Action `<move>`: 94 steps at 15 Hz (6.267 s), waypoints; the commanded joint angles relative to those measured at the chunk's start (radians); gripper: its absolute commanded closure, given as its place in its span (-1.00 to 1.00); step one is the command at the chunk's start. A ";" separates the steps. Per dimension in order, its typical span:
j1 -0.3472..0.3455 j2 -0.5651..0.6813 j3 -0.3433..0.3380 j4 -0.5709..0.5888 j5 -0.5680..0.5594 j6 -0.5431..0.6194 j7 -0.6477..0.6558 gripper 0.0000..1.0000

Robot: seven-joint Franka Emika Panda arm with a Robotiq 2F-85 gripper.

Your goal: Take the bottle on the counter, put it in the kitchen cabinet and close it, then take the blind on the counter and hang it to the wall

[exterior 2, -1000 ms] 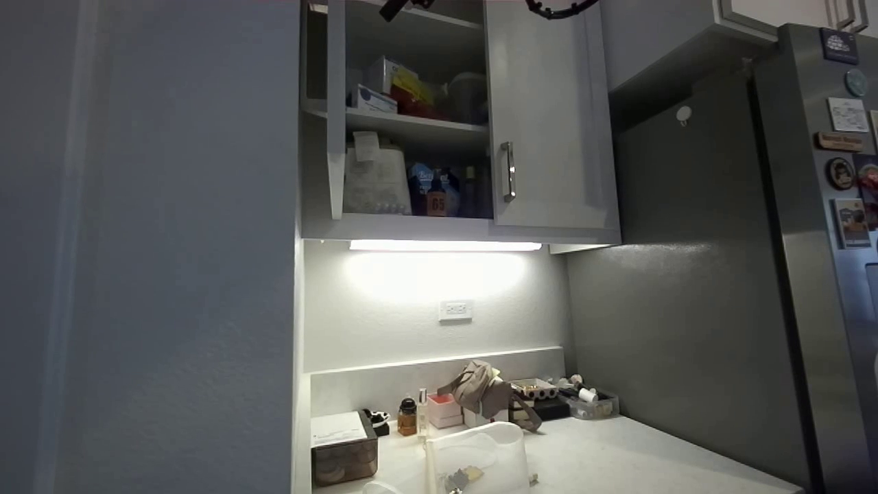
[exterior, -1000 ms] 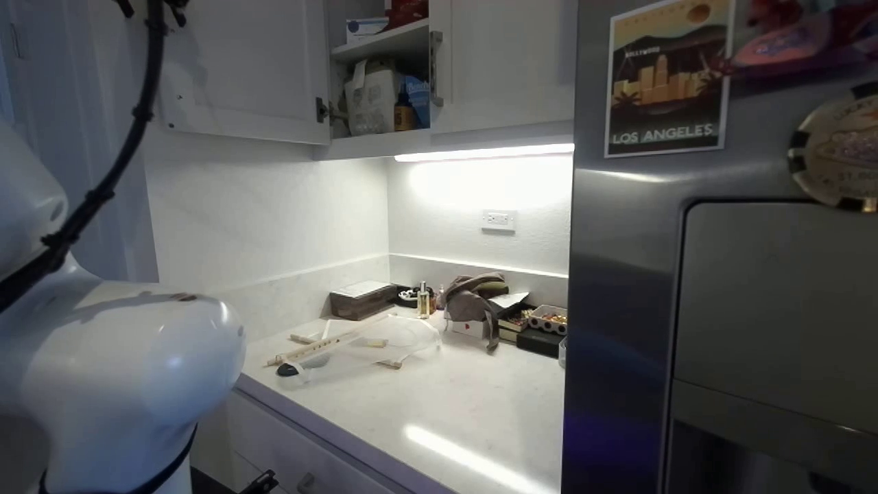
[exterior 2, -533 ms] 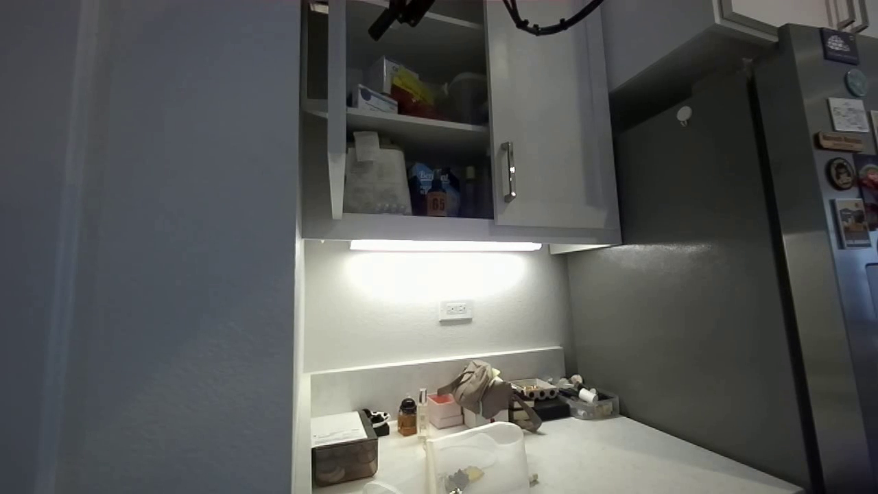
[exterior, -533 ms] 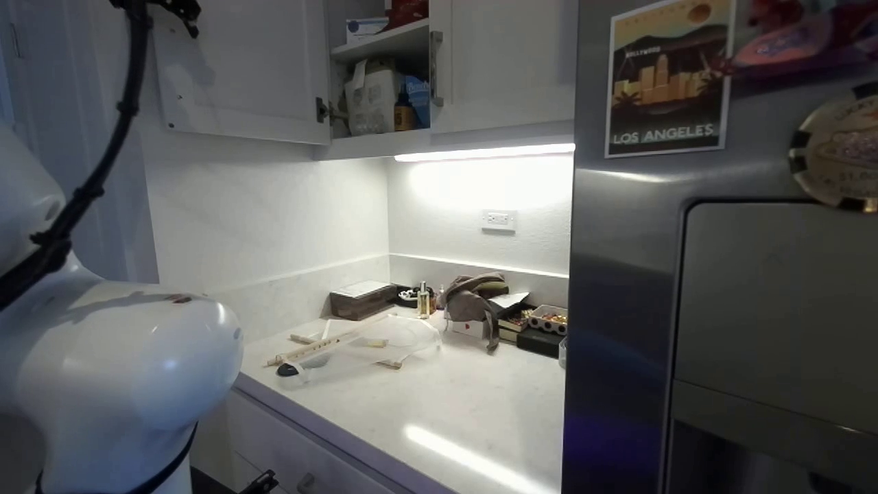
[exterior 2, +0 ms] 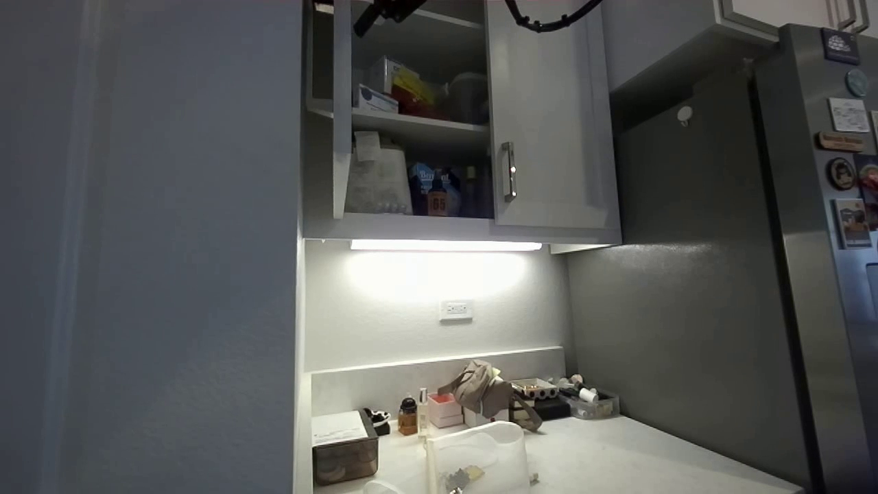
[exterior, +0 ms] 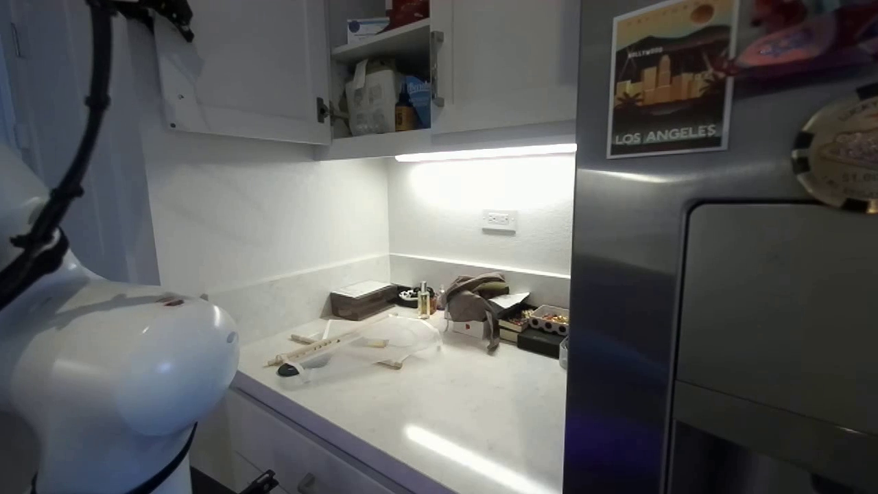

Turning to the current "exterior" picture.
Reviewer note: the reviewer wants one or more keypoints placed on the white base cabinet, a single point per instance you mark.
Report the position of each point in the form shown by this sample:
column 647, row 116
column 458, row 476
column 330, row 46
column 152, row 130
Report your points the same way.
column 303, row 448

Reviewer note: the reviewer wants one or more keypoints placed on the dark round disc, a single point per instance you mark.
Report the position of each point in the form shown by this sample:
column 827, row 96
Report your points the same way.
column 288, row 369

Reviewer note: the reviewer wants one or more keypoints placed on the white box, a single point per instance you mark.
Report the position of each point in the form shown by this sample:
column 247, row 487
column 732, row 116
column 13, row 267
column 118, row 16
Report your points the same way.
column 365, row 27

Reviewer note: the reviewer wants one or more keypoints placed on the white kitchen cabinet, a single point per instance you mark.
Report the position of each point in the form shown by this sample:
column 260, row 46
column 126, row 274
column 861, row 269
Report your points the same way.
column 476, row 137

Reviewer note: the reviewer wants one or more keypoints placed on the stainless steel refrigerator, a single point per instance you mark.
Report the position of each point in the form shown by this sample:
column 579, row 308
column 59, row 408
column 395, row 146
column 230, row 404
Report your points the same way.
column 627, row 319

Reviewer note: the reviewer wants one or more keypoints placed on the black bottle with orange label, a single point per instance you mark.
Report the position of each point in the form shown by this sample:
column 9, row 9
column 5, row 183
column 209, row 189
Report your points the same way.
column 406, row 112

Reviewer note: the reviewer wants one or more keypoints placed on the under-cabinet light strip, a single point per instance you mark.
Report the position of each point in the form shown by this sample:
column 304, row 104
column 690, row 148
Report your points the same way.
column 484, row 152

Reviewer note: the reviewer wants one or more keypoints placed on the white cabinet door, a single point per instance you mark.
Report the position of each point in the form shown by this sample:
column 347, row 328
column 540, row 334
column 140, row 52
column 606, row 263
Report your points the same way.
column 263, row 72
column 509, row 64

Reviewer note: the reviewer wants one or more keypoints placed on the dark egg carton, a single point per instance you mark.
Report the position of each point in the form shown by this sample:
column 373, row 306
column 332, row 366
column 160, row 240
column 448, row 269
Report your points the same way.
column 540, row 329

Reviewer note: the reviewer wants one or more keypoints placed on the blue bag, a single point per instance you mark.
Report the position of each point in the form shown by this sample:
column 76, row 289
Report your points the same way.
column 418, row 91

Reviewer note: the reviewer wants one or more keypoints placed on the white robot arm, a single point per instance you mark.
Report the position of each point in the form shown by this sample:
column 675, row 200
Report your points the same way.
column 109, row 384

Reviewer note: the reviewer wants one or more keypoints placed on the small amber bottle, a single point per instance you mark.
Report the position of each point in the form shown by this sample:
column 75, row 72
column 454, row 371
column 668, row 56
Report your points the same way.
column 424, row 300

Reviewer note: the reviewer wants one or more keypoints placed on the Los Angeles poster magnet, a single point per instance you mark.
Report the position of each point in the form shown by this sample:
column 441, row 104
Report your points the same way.
column 670, row 83

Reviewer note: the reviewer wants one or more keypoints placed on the round poker chip magnet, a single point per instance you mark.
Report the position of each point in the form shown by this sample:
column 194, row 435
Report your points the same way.
column 841, row 152

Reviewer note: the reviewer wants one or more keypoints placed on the small black object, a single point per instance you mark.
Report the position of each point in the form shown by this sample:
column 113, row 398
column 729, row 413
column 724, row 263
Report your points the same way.
column 406, row 296

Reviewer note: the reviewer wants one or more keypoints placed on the brown wooden box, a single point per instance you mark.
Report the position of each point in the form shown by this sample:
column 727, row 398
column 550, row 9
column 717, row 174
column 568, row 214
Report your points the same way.
column 360, row 301

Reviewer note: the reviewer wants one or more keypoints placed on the pink magnet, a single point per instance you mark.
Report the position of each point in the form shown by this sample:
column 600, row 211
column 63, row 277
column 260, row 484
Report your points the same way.
column 809, row 37

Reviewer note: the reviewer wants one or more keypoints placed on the white wall outlet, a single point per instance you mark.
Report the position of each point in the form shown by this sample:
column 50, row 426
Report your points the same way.
column 496, row 219

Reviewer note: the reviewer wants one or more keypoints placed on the red yellow box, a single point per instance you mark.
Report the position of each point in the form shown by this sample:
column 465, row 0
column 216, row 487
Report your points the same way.
column 406, row 11

